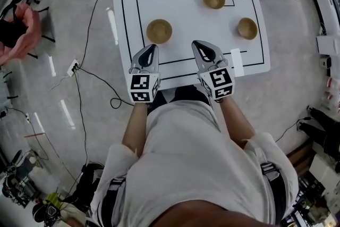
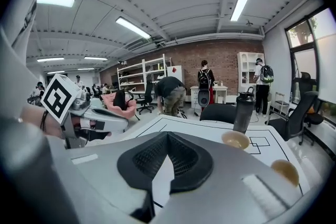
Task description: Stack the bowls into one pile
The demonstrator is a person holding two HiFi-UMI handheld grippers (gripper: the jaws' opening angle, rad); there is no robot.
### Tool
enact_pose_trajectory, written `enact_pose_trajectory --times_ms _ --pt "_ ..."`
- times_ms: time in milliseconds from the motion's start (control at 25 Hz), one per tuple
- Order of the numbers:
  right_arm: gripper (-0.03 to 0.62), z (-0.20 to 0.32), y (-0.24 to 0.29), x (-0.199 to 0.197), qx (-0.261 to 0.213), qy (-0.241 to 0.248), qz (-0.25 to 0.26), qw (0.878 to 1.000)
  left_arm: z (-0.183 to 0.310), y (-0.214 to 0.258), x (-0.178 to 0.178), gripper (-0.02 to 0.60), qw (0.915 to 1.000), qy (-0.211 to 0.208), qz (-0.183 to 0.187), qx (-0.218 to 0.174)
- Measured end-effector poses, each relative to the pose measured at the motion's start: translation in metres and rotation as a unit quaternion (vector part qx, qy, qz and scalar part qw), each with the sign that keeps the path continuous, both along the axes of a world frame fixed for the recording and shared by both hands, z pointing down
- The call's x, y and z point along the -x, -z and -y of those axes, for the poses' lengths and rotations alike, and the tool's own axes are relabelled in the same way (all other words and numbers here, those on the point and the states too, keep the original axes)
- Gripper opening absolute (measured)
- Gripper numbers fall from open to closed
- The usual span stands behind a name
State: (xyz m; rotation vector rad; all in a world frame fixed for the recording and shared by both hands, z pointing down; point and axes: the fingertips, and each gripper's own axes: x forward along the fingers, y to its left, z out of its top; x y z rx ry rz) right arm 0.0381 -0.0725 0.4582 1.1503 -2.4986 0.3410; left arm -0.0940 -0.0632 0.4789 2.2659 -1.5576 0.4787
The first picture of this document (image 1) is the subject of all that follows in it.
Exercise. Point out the white box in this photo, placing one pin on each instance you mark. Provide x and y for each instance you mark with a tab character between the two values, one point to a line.
328	45

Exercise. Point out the black bag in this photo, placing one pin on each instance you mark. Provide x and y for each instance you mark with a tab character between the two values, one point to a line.
10	33

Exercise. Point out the yellow-green item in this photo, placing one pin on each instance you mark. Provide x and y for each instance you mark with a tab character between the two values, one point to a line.
53	200

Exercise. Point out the white power strip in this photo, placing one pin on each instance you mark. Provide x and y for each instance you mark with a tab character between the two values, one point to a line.
73	67

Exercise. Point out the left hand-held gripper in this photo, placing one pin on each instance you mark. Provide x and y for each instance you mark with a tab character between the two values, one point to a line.
143	87

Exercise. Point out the person's right forearm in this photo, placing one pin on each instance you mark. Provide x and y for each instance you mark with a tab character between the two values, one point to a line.
235	119

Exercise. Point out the person's white shirt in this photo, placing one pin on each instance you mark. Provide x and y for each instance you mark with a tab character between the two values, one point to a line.
191	162

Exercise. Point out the person's chin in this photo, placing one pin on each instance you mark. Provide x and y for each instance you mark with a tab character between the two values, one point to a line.
212	215

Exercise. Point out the person's left forearm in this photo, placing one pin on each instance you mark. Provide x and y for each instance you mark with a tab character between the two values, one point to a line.
135	127

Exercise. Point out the person's black trousers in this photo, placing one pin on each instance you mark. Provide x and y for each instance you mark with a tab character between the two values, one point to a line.
186	93

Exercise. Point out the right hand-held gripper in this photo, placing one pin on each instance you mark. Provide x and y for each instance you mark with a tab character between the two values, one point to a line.
219	81

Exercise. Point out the pink chair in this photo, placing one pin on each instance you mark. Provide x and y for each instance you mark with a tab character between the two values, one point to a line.
29	34

